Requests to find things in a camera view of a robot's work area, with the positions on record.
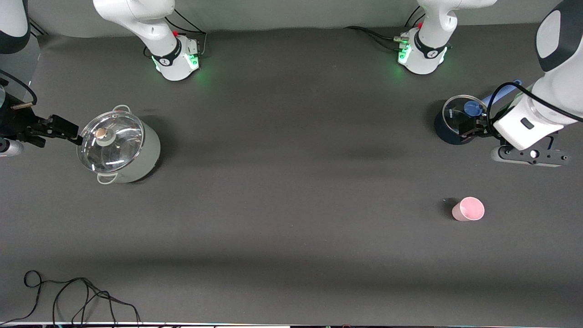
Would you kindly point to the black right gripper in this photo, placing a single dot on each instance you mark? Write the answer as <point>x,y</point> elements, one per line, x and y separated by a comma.
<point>17,124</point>

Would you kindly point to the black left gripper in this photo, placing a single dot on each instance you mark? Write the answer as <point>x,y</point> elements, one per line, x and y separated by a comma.
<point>484,129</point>

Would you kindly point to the pink plastic cup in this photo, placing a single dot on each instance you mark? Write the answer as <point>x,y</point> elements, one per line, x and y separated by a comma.
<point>469,209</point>

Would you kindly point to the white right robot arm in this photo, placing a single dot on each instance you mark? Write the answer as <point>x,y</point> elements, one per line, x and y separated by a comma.
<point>150,27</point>

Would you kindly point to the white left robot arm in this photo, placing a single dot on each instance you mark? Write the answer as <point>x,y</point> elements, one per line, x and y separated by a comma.
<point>555,95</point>

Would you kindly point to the glass lid blue knob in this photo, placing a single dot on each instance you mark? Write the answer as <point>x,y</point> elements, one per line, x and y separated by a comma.
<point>455,109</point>

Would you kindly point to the dark blue saucepan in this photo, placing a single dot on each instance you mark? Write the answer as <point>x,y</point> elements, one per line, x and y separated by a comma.
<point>444,134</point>

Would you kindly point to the glass pot lid brass knob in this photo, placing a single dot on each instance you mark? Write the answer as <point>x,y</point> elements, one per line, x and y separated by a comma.
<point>114,146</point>

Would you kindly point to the pale green cooking pot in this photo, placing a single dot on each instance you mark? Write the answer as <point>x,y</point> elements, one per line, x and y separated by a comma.
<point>145,155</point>

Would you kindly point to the dark grey table mat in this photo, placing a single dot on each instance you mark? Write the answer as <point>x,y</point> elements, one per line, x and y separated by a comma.
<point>291,136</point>

